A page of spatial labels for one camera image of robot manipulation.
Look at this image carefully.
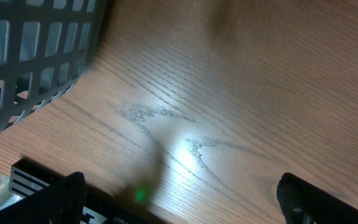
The grey plastic mesh basket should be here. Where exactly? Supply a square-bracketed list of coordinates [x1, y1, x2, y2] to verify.
[0, 0, 107, 133]

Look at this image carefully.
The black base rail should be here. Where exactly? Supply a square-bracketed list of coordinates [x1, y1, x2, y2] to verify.
[9, 158, 166, 223]

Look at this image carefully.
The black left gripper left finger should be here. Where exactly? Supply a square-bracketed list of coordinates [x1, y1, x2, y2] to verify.
[0, 172, 86, 224]

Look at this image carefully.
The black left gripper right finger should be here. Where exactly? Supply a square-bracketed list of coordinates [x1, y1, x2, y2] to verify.
[277, 172, 358, 224]

